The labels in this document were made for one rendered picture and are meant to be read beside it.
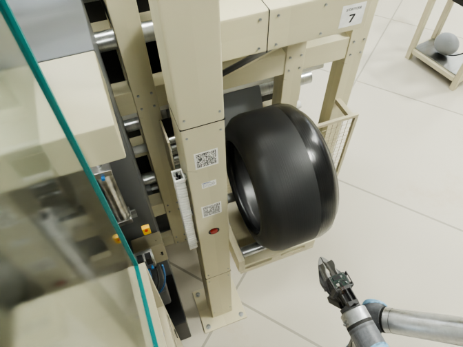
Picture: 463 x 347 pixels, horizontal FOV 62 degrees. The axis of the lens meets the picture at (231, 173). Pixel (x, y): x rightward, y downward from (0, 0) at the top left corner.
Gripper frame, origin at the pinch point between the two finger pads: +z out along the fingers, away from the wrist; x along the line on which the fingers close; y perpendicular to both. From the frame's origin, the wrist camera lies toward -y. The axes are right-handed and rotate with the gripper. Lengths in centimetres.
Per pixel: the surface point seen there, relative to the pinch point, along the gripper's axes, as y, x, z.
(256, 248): -15.5, 16.9, 20.3
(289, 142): 36.7, 3.0, 29.2
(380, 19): -107, -242, 269
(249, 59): 45, 3, 66
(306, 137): 36.7, -3.4, 29.0
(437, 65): -95, -233, 168
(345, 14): 63, -26, 53
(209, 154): 45, 32, 27
